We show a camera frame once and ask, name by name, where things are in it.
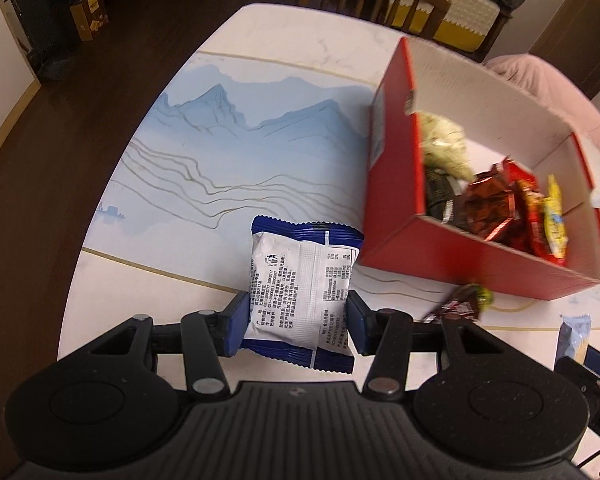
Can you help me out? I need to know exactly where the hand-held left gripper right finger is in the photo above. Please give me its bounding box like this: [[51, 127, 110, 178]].
[[346, 290, 551, 402]]

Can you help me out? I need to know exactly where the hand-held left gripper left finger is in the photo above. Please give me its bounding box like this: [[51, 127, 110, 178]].
[[57, 290, 252, 402]]

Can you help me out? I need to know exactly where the light blue snack packet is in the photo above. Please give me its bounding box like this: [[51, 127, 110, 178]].
[[554, 312, 593, 363]]

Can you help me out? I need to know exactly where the blue and white snack packet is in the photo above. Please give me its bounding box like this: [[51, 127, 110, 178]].
[[240, 216, 366, 375]]

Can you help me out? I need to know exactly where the yellow snack packet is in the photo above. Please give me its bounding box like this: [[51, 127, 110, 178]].
[[542, 175, 572, 261]]

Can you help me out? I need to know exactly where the black snack packet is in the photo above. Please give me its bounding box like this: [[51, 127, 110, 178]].
[[424, 167, 473, 229]]

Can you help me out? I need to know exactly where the red snack packet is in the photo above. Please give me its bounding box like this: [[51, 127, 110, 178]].
[[502, 157, 566, 266]]

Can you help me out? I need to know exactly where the red and white cardboard box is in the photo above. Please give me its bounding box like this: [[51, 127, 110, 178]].
[[356, 36, 600, 302]]

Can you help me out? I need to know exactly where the cream pale green snack packet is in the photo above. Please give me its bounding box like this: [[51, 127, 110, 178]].
[[417, 112, 474, 182]]

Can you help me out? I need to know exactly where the dark brown candy packet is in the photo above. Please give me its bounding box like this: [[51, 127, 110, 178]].
[[422, 282, 496, 325]]

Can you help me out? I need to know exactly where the brown foil snack packet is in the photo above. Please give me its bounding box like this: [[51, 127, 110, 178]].
[[462, 162, 519, 244]]

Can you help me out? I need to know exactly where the sofa with cream cover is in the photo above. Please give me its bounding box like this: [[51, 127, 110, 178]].
[[385, 0, 514, 64]]

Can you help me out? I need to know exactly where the white cabinet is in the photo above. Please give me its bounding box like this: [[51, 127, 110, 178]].
[[0, 0, 44, 171]]

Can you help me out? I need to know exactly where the black cabinet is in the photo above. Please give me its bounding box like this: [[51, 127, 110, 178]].
[[0, 0, 89, 81]]

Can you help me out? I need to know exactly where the black cable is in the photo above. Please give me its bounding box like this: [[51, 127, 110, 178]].
[[572, 441, 600, 468]]

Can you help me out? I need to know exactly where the wooden door frame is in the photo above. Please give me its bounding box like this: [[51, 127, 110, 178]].
[[527, 0, 600, 102]]

